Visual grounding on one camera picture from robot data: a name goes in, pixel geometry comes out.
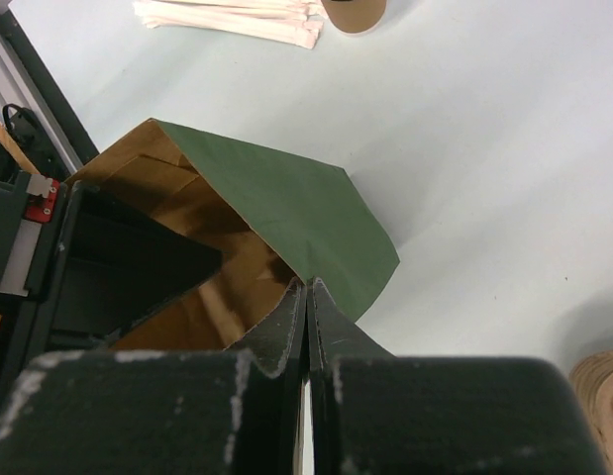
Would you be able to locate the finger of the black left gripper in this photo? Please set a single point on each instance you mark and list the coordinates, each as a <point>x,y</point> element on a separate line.
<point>115,267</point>

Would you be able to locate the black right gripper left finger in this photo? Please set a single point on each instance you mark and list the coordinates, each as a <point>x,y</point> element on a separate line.
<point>235,411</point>

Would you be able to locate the brown pulp cup carrier stack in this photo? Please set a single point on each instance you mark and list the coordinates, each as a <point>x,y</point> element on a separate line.
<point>592,382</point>

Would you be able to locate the green paper bag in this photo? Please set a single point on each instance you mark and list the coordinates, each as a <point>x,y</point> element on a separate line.
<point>275,216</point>

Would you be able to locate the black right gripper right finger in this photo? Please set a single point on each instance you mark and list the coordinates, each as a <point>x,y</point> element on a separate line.
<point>377,413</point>

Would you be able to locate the white paper stick packets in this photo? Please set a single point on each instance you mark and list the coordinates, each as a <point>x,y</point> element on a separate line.
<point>297,23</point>

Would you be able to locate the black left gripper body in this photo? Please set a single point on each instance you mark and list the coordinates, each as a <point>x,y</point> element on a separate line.
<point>31,217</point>

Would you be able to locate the brown paper coffee cup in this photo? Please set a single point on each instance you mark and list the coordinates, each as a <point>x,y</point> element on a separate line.
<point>354,16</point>

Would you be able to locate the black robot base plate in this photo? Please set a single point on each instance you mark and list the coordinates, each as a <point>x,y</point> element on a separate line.
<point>26,82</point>

